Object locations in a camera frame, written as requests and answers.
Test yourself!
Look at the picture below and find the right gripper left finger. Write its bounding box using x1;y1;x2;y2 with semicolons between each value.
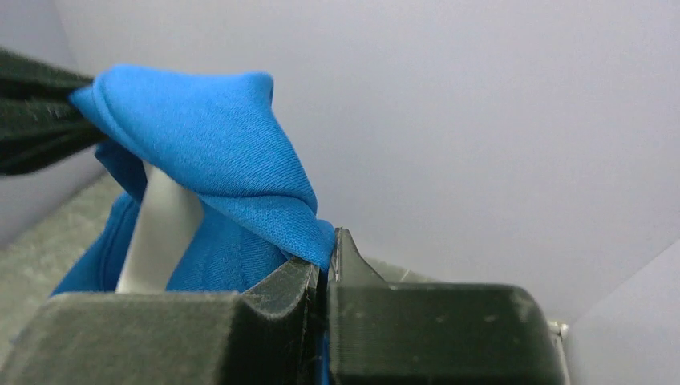
1;259;319;384

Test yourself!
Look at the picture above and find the blue zip jacket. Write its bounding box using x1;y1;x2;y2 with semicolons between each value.
55;65;334;294

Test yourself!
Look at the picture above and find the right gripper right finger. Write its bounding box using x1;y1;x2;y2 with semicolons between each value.
327;229;565;384

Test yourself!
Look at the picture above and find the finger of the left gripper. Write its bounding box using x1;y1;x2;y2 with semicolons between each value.
1;48;107;176

